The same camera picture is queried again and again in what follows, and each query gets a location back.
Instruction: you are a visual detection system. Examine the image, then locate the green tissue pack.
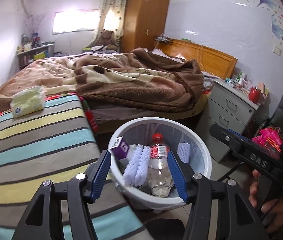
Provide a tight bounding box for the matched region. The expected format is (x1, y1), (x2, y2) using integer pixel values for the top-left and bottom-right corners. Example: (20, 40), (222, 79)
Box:
(10, 86), (46, 119)

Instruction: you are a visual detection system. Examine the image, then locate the wooden bed headboard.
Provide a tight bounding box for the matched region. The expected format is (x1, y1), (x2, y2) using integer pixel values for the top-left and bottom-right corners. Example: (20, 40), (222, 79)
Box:
(157, 39), (238, 80)

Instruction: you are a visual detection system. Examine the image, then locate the wall power socket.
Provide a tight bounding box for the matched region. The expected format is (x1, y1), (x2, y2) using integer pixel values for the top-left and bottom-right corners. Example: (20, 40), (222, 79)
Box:
(272, 44), (282, 56)

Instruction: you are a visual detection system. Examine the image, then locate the brown beige blanket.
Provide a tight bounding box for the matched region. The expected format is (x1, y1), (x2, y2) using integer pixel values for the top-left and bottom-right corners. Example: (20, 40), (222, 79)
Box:
(0, 48), (204, 113)

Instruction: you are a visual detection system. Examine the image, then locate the white foam net sleeve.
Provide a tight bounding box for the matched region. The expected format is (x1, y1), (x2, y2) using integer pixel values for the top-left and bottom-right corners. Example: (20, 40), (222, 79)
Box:
(123, 144), (151, 187)
(177, 142), (190, 164)

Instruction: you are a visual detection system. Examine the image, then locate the white purple medicine box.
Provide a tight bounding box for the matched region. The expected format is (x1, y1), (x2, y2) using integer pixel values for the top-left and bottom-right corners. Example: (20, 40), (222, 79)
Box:
(110, 137), (129, 160)

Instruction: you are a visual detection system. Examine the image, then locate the person's right hand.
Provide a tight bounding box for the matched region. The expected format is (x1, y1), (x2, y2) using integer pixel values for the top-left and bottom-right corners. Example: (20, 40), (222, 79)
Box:
(248, 170), (283, 233)

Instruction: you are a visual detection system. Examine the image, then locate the grey drawer nightstand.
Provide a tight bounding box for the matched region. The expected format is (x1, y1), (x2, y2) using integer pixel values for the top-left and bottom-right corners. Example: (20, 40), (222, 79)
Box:
(195, 79), (260, 163)

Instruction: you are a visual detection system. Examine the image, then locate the orange wooden wardrobe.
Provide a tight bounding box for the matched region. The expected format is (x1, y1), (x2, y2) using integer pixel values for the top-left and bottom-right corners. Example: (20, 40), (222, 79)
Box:
(120, 0), (170, 53)

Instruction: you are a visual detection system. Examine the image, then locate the white mesh trash bin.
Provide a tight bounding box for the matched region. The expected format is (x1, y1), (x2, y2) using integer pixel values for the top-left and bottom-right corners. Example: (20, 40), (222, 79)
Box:
(108, 117), (212, 212)

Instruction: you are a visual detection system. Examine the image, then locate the striped colourful table cloth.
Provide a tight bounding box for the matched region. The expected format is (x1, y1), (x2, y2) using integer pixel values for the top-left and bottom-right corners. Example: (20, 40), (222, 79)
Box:
(0, 93), (155, 240)

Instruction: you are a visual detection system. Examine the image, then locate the red jar on nightstand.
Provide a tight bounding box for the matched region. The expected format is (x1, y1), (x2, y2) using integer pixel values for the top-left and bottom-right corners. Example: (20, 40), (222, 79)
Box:
(248, 87), (261, 104)

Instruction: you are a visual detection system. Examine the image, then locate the brown teddy bear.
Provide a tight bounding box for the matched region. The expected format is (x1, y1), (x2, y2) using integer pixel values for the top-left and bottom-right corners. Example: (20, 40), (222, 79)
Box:
(94, 29), (118, 50)

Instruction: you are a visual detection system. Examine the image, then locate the clear bottle red cap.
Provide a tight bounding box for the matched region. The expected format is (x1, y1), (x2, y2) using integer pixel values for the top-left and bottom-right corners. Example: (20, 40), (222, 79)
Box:
(147, 133), (174, 198)

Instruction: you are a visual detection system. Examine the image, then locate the patterned window curtain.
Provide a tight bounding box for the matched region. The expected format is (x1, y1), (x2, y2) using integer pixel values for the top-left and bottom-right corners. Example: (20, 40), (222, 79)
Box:
(94, 0), (127, 46)

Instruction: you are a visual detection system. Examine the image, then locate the cluttered wall shelf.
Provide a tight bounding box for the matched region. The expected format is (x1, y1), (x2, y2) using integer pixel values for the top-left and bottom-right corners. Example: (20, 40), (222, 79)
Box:
(16, 33), (55, 70)

